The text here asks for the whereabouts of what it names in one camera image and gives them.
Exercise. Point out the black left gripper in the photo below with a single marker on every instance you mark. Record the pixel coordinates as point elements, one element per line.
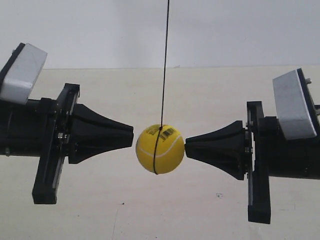
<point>87,125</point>

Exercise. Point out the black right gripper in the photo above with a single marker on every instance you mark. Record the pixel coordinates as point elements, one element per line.
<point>260,130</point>

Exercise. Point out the yellow tennis ball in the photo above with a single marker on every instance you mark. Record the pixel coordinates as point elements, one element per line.
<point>160,149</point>

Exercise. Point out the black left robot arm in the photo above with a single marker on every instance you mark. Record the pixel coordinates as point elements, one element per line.
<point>22,128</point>

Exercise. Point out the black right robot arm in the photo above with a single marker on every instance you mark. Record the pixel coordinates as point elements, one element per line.
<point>298,159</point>

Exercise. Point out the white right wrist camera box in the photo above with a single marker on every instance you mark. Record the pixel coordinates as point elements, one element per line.
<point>295,107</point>

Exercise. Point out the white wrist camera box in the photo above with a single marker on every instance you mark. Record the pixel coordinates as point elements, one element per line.
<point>295,107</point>
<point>20,73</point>

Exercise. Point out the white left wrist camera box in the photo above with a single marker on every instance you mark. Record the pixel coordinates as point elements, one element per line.
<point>20,73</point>

